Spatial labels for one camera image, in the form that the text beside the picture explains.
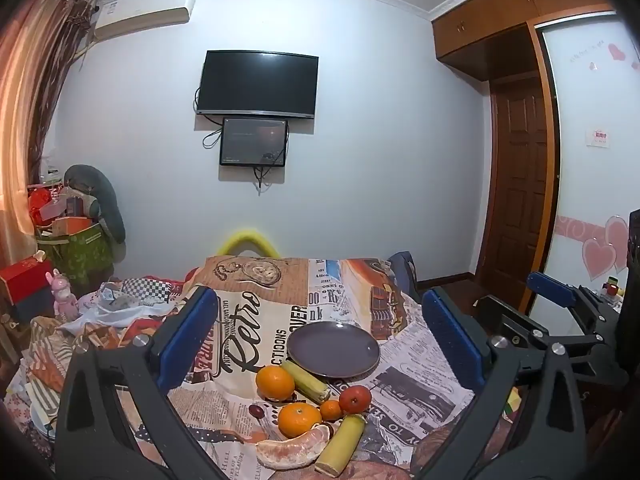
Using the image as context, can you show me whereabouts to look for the red-orange tangerine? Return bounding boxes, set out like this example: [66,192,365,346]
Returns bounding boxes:
[339,385,373,416]

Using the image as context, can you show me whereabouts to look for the red bags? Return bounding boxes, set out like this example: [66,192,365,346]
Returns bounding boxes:
[27,185,68,226]

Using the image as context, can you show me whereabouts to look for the brown wooden door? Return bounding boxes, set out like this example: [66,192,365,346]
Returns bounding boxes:
[482,77,551,286]

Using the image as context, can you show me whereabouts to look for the pink rabbit toy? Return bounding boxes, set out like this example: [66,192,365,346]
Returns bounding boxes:
[45,269,80,322]

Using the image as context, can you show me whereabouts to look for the yellow sugarcane piece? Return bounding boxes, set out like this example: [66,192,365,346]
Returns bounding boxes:
[314,414,367,477]

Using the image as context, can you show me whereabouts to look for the orange box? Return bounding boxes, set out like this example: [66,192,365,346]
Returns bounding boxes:
[50,216,93,237]

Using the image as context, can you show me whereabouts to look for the large orange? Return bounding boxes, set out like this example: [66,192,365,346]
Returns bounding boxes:
[277,402,323,439]

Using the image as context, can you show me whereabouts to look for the blue chair back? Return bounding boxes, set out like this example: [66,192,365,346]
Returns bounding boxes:
[387,251,418,293]

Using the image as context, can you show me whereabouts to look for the yellow foam tube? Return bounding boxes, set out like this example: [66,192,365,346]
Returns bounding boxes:
[216,228,281,259]

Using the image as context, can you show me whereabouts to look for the small black wall monitor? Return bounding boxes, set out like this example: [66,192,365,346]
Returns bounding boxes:
[219,116,290,167]

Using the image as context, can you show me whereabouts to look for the white wardrobe door with hearts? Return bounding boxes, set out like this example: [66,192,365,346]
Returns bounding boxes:
[530,10,640,321]

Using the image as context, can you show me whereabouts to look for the orange with sticker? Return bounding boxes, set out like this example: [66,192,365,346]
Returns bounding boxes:
[255,365,296,402]

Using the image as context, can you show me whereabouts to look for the pale green sugarcane piece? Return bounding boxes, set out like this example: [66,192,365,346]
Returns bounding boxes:
[280,360,331,405]

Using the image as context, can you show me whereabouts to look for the brown overhead cabinet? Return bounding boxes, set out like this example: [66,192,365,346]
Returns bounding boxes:
[431,0,616,82]

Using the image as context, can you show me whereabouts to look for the peeled pomelo segment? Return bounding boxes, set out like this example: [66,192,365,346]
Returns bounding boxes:
[255,424,332,471]

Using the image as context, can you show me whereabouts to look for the dark grey plate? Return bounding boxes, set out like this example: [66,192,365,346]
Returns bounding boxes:
[286,321,382,380]

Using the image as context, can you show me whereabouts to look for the red box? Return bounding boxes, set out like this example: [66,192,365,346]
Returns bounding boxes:
[0,259,55,306]

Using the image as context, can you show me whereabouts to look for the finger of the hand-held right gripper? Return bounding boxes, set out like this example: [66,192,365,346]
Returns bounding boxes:
[472,297,628,386]
[527,271,621,330]

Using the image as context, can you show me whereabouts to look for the black television cable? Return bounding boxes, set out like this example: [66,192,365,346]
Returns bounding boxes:
[194,87,223,150]

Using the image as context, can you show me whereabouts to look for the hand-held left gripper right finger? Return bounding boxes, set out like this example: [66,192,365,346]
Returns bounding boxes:
[410,287,593,480]

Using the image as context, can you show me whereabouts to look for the orange brown curtain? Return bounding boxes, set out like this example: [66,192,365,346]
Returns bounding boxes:
[0,0,98,271]

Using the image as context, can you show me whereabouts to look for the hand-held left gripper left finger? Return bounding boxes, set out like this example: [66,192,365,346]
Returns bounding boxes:
[54,286,226,480]

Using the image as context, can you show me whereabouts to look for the black monitor cable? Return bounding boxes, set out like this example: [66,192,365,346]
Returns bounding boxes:
[252,165,273,196]

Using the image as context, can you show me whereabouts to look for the black wall television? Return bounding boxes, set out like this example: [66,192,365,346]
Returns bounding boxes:
[196,50,320,120]

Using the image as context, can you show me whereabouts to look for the black white checkered cloth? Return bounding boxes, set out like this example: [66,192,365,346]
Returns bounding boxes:
[120,276,173,306]

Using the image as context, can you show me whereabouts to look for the white air conditioner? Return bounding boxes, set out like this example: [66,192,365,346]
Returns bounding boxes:
[92,0,200,42]

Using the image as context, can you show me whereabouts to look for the printed newspaper tablecloth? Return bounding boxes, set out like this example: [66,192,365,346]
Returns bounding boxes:
[30,255,506,480]

